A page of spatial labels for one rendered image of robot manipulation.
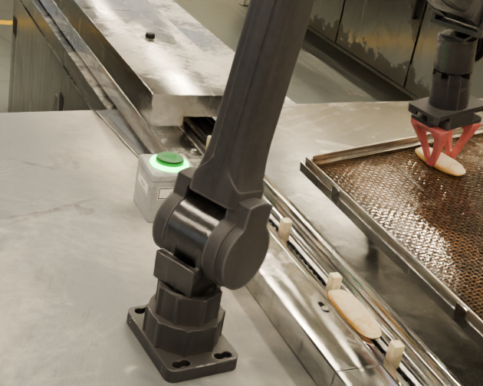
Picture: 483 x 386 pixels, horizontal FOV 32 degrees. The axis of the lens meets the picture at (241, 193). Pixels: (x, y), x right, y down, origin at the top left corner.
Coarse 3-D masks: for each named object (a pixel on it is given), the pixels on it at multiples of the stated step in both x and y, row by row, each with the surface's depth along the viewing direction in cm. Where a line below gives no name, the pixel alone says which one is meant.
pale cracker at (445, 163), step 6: (420, 150) 131; (420, 156) 130; (444, 156) 128; (438, 162) 127; (444, 162) 127; (450, 162) 127; (456, 162) 127; (438, 168) 127; (444, 168) 126; (450, 168) 125; (456, 168) 125; (462, 168) 125; (450, 174) 125; (456, 174) 125; (462, 174) 125
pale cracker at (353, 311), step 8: (328, 296) 101; (336, 296) 100; (344, 296) 100; (352, 296) 101; (336, 304) 99; (344, 304) 99; (352, 304) 99; (360, 304) 99; (344, 312) 98; (352, 312) 97; (360, 312) 98; (368, 312) 98; (352, 320) 96; (360, 320) 96; (368, 320) 96; (352, 328) 96; (360, 328) 95; (368, 328) 95; (376, 328) 96; (368, 336) 95; (376, 336) 95
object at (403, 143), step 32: (480, 128) 139; (320, 160) 128; (480, 160) 130; (352, 192) 121; (384, 192) 121; (416, 192) 121; (416, 224) 113; (480, 224) 113; (448, 256) 106; (480, 320) 93
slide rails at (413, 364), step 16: (208, 128) 145; (272, 208) 121; (304, 240) 113; (320, 256) 110; (336, 272) 107; (320, 288) 103; (352, 288) 104; (368, 304) 102; (384, 336) 96; (416, 368) 91; (400, 384) 88; (432, 384) 89
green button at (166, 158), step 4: (160, 152) 118; (164, 152) 118; (168, 152) 118; (172, 152) 118; (156, 156) 117; (160, 156) 117; (164, 156) 117; (168, 156) 117; (172, 156) 117; (176, 156) 118; (180, 156) 118; (156, 160) 116; (160, 160) 116; (164, 160) 116; (168, 160) 116; (172, 160) 116; (176, 160) 116; (180, 160) 117; (160, 164) 116; (164, 164) 115; (168, 164) 115; (172, 164) 115; (176, 164) 116; (180, 164) 116
